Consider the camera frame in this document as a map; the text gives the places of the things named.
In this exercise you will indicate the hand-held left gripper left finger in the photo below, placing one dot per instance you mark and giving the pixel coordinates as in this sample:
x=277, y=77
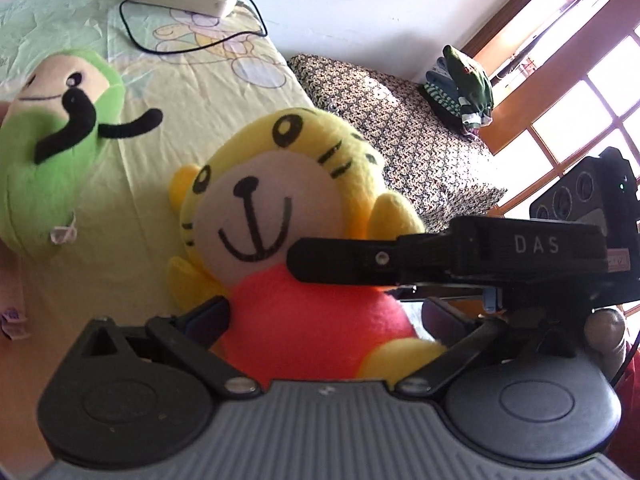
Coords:
x=210, y=317

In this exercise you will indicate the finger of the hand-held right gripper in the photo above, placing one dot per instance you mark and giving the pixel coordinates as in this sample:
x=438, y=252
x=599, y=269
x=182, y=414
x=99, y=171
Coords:
x=340, y=260

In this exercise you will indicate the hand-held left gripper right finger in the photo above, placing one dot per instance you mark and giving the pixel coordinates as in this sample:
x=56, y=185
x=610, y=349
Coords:
x=442, y=320

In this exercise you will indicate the yellow tiger plush toy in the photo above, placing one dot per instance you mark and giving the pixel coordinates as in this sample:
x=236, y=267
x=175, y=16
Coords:
x=310, y=330

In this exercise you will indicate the pink plush toy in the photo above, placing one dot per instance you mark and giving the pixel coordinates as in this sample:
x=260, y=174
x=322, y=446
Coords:
x=6, y=285

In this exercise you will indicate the green plush toy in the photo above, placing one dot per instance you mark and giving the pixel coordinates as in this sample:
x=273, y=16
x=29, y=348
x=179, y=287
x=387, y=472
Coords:
x=30, y=160

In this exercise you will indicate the person's right hand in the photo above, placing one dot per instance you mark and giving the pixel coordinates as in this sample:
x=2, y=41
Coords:
x=605, y=335

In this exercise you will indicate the striped folded clothes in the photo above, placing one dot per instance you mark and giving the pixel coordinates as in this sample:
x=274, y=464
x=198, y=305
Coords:
x=447, y=102

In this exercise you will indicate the green folded garment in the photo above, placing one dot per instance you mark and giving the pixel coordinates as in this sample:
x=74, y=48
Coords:
x=472, y=80

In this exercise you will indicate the cartoon printed bed sheet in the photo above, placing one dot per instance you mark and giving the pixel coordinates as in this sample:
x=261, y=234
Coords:
x=165, y=80

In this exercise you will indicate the wooden window frame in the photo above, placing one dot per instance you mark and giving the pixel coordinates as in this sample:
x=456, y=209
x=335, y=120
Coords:
x=515, y=15

